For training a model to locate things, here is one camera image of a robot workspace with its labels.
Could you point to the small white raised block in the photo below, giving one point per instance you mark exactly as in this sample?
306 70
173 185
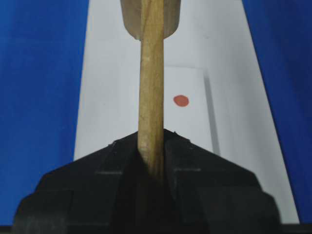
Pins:
186 110

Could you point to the large white foam board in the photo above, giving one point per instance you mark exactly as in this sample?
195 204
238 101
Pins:
212 35

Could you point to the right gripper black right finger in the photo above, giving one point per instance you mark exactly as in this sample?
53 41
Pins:
208 194

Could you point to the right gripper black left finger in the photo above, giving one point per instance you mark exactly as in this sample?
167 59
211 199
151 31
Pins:
97 194

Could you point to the wooden mallet hammer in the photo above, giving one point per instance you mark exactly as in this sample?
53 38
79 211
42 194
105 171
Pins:
150 22

